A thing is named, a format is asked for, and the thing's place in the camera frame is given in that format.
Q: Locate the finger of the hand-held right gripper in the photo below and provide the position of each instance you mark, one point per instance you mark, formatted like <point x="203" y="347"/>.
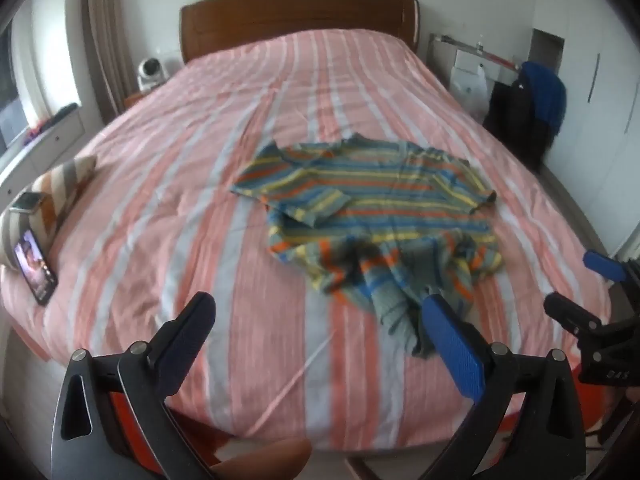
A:
<point x="570" y="312"/>
<point x="602" y="264"/>

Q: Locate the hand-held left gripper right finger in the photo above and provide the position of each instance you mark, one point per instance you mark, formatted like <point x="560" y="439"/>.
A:
<point x="452" y="347"/>

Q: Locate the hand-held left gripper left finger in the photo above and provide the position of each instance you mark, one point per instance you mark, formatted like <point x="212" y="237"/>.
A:
<point x="182" y="335"/>

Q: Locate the multicolour striped shirt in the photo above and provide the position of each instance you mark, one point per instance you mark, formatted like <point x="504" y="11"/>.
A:
<point x="380" y="195"/>

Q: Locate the brown rounded wooden object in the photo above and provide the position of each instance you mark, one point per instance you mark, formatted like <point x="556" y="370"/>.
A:
<point x="265" y="460"/>

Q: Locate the black smartphone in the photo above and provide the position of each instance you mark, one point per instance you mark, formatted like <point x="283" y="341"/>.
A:
<point x="35" y="267"/>

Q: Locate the bed with pink striped cover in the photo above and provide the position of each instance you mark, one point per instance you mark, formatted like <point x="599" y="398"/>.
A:
<point x="200" y="160"/>

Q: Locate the black jacket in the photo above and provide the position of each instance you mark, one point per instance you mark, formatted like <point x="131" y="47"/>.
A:
<point x="510" y="110"/>

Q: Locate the blue garment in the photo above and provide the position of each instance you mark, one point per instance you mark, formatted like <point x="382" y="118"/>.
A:
<point x="545" y="90"/>

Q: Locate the brown striped cushion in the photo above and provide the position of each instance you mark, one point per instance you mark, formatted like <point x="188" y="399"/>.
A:
<point x="62" y="182"/>

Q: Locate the white wardrobe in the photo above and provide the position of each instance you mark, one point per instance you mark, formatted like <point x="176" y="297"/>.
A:
<point x="600" y="60"/>

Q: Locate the white plastic bag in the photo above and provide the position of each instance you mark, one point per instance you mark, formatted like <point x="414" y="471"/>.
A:
<point x="470" y="90"/>

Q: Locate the white windowsill cabinet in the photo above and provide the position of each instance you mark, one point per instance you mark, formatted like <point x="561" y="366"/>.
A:
<point x="55" y="137"/>

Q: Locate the brown nightstand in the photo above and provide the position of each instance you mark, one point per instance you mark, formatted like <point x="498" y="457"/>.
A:
<point x="132" y="101"/>

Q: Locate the white desk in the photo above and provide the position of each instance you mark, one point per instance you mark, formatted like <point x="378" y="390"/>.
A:
<point x="470" y="60"/>

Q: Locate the black item on windowsill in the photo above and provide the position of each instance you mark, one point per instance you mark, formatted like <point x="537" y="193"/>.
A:
<point x="65" y="110"/>

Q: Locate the small white fan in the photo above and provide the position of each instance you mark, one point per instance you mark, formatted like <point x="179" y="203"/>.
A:
<point x="150" y="71"/>

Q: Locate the window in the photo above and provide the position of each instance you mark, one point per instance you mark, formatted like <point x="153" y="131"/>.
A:
<point x="12" y="85"/>

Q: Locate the beige curtain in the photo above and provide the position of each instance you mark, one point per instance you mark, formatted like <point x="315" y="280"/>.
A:
<point x="107" y="35"/>

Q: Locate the brown wooden headboard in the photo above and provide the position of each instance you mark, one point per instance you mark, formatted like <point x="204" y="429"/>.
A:
<point x="280" y="15"/>

